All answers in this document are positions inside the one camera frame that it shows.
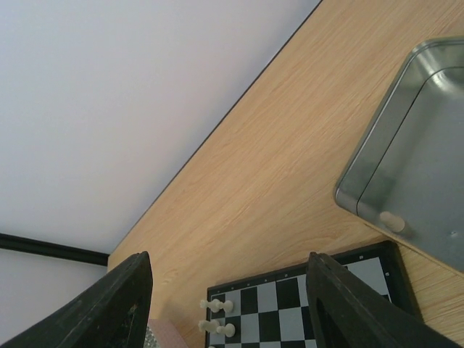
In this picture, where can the white rook chess piece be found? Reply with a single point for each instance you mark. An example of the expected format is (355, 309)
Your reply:
(213, 306)

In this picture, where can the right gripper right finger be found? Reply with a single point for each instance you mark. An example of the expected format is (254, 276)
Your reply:
(346, 312)

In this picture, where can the gold tin box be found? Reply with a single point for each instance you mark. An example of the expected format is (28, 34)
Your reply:
(406, 174)

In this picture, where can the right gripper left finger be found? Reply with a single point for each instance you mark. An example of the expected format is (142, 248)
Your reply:
(111, 313)

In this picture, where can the white knight chess piece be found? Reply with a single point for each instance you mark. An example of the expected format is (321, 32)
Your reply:
(209, 326)

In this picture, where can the white pawn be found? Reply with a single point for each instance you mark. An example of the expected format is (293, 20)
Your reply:
(228, 330)
(227, 306)

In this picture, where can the black silver chess board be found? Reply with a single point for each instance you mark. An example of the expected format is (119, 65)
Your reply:
(271, 309)

